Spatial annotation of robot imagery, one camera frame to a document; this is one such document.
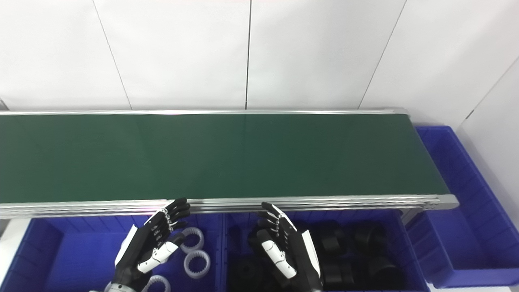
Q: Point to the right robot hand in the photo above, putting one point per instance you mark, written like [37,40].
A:
[294,251]

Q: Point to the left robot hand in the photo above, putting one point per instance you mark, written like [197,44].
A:
[140,247]

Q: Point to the black cylindrical coupling part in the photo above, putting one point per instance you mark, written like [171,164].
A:
[381,272]
[367,237]
[338,273]
[330,239]

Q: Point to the blue bin with black parts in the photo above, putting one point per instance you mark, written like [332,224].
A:
[243,221]

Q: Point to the blue bin with white rings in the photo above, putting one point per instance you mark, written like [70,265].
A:
[73,259]

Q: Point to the green conveyor belt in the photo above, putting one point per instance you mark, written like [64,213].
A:
[365,201]
[243,158]

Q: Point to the empty blue bin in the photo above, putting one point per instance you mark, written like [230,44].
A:
[466,227]

